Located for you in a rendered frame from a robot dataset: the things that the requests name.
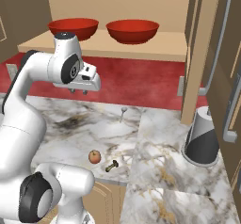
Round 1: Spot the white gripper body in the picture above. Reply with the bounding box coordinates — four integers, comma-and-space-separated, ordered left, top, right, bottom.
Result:
52, 72, 103, 93

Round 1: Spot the red bowl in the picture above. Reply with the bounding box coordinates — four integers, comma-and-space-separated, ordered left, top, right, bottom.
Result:
105, 19, 160, 45
47, 17, 100, 42

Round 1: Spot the orange peach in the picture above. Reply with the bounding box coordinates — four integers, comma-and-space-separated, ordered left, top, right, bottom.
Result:
88, 149, 103, 165

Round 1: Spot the tan cupboard shelf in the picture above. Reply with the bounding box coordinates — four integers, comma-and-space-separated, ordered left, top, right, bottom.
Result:
17, 29, 188, 63

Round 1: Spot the tan base cabinet door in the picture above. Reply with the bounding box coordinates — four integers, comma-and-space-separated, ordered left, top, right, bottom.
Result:
37, 180, 128, 224

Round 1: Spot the tan open cupboard door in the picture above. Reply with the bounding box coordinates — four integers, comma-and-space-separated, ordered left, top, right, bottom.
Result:
180, 0, 221, 126

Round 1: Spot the grey and white blender base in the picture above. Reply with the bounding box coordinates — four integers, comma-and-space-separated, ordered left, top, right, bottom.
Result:
181, 105, 220, 168

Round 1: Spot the tan tall panelled fridge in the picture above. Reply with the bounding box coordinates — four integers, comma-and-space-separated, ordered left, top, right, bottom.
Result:
201, 0, 241, 195

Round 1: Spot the grey wall socket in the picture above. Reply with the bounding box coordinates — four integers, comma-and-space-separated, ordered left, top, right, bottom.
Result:
176, 75, 185, 97
6, 63, 19, 82

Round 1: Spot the tan cupboard door handle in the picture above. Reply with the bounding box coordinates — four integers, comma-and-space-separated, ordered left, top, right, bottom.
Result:
0, 16, 8, 42

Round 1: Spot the long grey fridge handle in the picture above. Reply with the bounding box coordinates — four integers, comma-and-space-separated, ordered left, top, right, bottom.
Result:
198, 0, 233, 96

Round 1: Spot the short grey fridge handle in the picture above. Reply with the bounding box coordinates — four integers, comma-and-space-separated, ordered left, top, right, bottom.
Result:
222, 72, 241, 144

